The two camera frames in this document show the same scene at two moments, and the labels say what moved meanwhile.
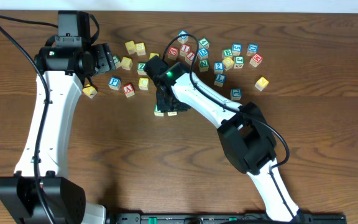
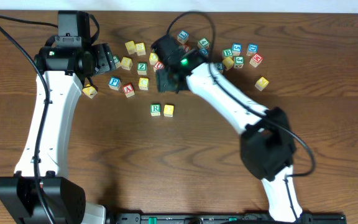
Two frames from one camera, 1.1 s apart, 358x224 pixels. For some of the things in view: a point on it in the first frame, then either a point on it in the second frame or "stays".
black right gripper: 163,107 → 163,83
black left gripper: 105,58 stays
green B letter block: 227,52 stays
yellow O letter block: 153,54 stays
